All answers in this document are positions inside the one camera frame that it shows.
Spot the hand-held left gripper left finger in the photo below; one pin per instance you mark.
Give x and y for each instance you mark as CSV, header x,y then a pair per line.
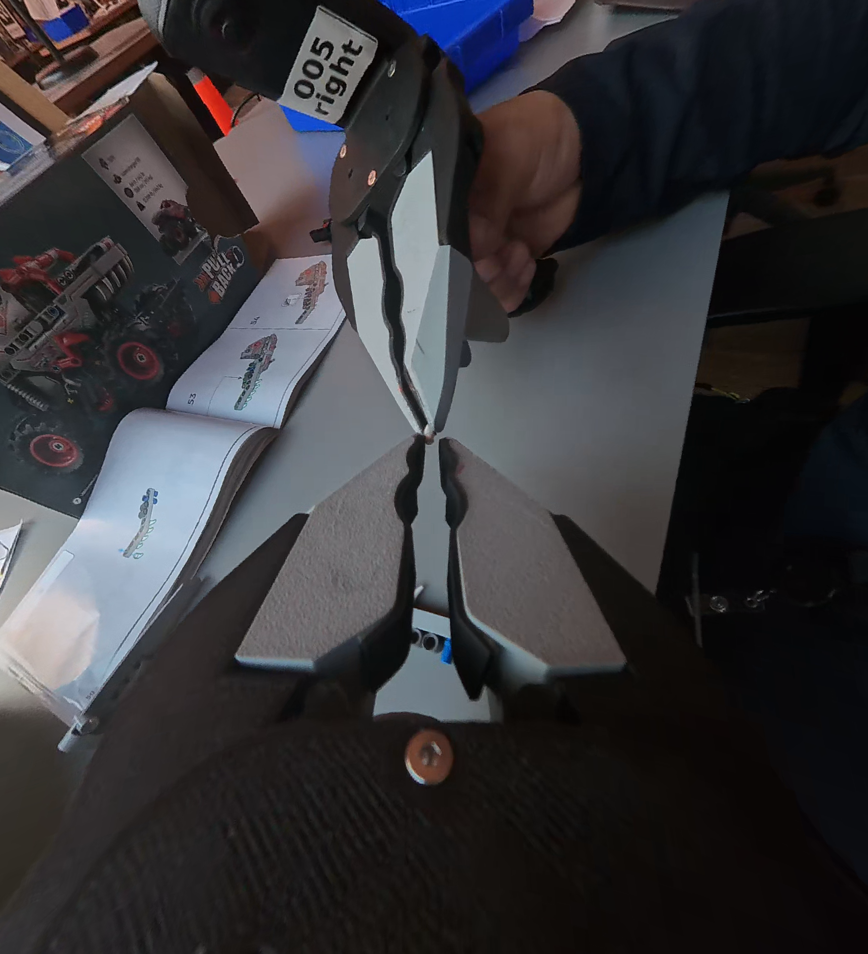
x,y
329,589

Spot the black lego set box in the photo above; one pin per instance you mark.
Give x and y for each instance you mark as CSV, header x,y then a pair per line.
x,y
68,335

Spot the open instruction booklet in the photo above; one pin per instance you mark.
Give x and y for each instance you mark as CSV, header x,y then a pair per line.
x,y
150,522

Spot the blue plastic bin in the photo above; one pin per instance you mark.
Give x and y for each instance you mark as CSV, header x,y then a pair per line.
x,y
478,30

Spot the person's right hand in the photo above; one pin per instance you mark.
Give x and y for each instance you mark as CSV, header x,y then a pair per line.
x,y
530,186

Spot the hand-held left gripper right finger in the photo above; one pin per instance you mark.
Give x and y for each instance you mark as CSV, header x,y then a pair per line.
x,y
530,589

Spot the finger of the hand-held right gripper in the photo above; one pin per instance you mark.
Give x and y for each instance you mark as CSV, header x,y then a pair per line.
x,y
437,328
370,298

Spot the long grey lego part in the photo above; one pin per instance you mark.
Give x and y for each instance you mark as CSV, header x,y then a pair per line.
x,y
83,727

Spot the grey bent lego beam assembly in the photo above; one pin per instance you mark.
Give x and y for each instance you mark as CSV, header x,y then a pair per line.
x,y
430,633

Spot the person's right forearm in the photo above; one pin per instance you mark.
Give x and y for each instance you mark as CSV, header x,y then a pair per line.
x,y
702,89

